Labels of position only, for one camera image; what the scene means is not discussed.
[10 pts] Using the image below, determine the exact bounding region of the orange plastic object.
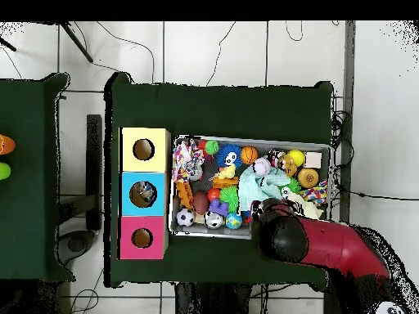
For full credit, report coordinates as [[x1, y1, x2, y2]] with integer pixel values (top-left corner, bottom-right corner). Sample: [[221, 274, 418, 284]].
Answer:
[[0, 133, 16, 156]]

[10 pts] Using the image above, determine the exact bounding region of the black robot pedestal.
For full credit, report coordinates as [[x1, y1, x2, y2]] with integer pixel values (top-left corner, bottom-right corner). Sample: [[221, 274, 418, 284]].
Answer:
[[174, 282, 253, 314]]

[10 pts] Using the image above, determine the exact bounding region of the cream muslin cloth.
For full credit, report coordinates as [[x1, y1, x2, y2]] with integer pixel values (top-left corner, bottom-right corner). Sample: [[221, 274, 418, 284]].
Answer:
[[282, 191, 325, 220]]

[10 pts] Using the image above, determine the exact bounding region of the thin black floor cable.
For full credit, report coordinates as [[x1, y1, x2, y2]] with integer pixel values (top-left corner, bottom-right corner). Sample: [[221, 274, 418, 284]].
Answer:
[[96, 20, 155, 83], [205, 20, 237, 87]]

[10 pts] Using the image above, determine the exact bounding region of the polka dot paper napkin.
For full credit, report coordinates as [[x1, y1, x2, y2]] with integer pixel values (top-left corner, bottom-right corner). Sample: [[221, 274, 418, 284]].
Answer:
[[171, 138, 205, 182]]

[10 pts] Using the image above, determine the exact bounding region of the black cable with connector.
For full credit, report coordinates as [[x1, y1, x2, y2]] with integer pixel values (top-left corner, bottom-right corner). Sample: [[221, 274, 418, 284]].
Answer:
[[330, 182, 419, 201]]

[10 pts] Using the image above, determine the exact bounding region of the grey round base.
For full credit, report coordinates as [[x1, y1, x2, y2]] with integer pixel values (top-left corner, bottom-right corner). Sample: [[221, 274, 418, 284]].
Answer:
[[56, 229, 97, 267]]

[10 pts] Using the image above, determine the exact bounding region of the black tripod leg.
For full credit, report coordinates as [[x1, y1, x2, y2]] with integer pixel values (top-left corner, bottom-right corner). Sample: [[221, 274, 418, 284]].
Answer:
[[58, 20, 95, 64], [0, 36, 17, 52]]

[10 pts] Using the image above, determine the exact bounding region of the wooden box with three holes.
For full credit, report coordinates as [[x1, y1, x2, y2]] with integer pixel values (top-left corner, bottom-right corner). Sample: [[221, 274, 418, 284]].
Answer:
[[116, 126, 172, 261]]

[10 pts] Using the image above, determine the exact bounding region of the brown toy football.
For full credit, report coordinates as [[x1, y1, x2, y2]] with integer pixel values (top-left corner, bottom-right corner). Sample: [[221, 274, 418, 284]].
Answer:
[[192, 191, 210, 215]]

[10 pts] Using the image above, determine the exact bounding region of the dark green table cloth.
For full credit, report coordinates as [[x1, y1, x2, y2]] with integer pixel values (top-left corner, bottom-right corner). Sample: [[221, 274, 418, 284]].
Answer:
[[103, 71, 335, 292], [0, 72, 77, 283]]

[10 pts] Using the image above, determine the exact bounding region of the small white baseball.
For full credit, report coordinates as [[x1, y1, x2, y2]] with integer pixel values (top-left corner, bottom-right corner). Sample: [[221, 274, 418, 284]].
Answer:
[[253, 157, 272, 177]]

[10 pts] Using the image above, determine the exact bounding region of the brown monkey plush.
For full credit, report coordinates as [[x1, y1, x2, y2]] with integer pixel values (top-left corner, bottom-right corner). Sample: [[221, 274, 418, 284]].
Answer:
[[277, 154, 298, 177]]

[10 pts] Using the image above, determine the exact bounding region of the small soccer ball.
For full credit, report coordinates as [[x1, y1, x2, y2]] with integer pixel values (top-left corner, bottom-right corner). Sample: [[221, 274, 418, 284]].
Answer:
[[176, 208, 195, 227]]

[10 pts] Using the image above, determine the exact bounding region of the black panel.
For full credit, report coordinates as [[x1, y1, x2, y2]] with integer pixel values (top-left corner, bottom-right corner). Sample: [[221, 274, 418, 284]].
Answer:
[[85, 114, 103, 231]]

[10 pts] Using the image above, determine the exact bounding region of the light blue muslin cloth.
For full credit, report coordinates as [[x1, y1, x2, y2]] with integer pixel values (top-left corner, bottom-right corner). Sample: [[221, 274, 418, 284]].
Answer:
[[237, 164, 291, 213]]

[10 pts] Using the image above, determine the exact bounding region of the silver mesh bin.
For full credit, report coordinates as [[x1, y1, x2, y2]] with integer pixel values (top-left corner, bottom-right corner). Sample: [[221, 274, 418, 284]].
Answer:
[[168, 135, 333, 241]]

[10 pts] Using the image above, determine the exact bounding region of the small orange basketball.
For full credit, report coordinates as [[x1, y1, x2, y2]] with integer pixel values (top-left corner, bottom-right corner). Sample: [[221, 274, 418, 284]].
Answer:
[[240, 145, 259, 165]]

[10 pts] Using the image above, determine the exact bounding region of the blue spiky ball with eyes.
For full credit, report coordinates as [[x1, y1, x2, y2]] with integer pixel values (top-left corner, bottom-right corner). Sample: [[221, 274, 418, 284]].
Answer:
[[215, 144, 244, 169]]

